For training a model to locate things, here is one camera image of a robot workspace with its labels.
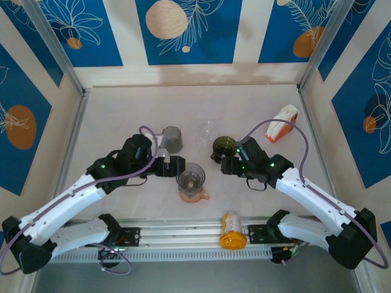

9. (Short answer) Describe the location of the purple cable loop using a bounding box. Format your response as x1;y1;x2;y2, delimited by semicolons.
98;244;133;276

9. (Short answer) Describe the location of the base wire bundle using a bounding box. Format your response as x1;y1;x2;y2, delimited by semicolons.
97;234;131;260
270;241;310;267

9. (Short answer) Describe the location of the white paper filter stack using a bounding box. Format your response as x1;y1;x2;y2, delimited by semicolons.
265;104;299;137

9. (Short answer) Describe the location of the clear glass server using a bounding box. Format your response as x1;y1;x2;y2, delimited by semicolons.
195;120;218;147

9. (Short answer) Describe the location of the slotted grey cable duct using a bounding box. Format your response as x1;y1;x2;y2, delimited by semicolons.
39;246;273;264

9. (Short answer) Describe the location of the olive green coffee dripper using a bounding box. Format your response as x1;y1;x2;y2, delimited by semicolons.
210;136;238;164

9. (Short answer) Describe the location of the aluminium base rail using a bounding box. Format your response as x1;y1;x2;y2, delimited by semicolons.
54;217;309;248

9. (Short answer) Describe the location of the grey translucent measuring cup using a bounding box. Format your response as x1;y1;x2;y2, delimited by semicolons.
161;126;184;154

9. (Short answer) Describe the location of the orange filter holder box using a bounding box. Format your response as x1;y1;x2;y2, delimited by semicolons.
264;104;299;143

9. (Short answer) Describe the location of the aluminium frame post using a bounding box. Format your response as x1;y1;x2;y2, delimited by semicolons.
21;0;86;97
296;0;357;92

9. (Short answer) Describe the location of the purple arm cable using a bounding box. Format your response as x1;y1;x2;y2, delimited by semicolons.
243;119;389;270
0;125;161;275

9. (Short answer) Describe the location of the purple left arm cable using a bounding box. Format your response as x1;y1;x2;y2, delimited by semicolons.
0;125;161;275

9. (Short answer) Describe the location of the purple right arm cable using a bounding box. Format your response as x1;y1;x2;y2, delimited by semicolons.
243;119;389;270

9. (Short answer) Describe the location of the orange lidded plastic jar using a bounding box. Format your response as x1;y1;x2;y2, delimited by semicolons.
218;211;247;250

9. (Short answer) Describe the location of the aluminium table side rail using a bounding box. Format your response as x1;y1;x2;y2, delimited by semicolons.
298;87;340;199
53;88;92;199

